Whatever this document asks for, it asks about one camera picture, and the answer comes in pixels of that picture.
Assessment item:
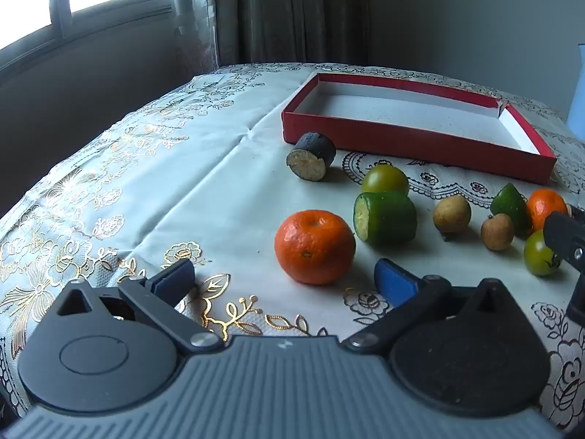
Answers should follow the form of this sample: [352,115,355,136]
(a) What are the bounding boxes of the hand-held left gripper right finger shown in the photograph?
[342,258,522,356]

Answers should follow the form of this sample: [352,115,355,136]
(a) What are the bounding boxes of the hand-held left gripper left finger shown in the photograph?
[55,258,226,356]

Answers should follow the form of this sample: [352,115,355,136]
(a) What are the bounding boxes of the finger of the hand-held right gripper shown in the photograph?
[543,205,585,327]

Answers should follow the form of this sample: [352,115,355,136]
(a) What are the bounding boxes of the brown longan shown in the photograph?
[480,213,516,252]
[433,194,472,241]

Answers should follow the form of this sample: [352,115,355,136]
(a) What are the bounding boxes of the large orange tangerine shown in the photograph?
[274,209,356,285]

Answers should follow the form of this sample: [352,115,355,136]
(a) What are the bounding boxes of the red shallow cardboard box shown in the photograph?
[281,72,558,186]

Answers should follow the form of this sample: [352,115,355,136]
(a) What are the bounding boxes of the small orange tangerine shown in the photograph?
[525,188,570,233]

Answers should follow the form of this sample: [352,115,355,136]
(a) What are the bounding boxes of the green cone-shaped fruit piece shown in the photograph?
[490,182,533,239]

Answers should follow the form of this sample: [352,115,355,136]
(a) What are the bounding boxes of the floral embroidered tablecloth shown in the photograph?
[0,61,585,424]

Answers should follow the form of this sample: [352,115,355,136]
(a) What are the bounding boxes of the dark sugarcane piece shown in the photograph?
[286,132,337,183]

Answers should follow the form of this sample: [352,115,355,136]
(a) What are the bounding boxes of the sheer patterned curtain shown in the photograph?
[170,0,221,79]

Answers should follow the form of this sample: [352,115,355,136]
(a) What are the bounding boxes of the dark grey curtain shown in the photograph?
[212,0,372,68]

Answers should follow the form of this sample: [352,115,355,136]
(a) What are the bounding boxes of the window with dark frame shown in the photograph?
[0,0,175,71]

